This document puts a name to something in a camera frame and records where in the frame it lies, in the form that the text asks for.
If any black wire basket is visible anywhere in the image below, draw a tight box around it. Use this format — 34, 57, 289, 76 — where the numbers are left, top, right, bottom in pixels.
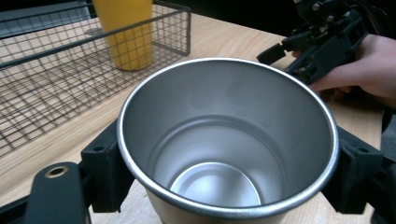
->
0, 0, 192, 159

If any orange cup with metal inside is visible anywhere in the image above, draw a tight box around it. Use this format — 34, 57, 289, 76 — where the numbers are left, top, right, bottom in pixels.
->
91, 0, 154, 72

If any silver metal cup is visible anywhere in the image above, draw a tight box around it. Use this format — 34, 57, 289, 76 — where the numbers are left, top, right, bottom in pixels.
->
116, 57, 341, 224

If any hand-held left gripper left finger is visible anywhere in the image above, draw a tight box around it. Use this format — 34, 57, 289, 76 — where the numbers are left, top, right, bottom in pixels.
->
79, 119, 136, 215

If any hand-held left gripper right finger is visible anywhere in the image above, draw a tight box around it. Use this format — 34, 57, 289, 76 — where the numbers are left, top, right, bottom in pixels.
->
319, 125, 385, 217

